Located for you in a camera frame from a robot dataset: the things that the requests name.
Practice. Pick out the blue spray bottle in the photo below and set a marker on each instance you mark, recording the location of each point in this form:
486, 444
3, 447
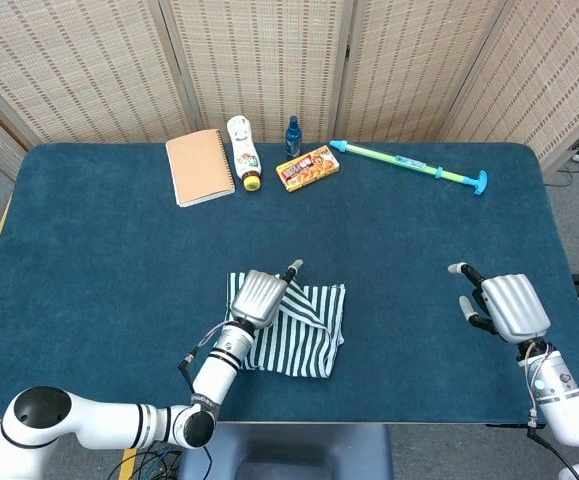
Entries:
292, 142

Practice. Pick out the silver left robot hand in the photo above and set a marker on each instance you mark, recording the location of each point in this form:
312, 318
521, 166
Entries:
259, 297

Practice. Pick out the green blue water gun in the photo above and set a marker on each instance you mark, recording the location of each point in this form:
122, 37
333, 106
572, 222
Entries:
394, 159

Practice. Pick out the white bottle yellow cap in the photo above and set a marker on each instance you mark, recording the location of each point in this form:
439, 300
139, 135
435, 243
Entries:
243, 150

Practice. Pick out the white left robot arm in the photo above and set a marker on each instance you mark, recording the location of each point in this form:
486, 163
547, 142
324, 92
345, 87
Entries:
134, 415

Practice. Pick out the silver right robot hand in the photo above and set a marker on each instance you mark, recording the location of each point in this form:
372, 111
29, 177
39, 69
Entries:
511, 305

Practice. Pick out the blue carpet table cover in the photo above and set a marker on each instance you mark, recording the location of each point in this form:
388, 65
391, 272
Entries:
94, 250

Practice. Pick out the green white striped t-shirt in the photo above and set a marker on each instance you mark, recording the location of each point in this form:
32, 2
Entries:
299, 330

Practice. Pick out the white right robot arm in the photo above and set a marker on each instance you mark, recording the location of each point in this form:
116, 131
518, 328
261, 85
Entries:
564, 395

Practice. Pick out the yellow curry box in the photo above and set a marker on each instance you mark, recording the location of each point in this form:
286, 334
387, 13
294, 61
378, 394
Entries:
306, 169

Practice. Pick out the brown spiral notebook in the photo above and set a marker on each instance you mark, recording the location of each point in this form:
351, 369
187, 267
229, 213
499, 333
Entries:
199, 167

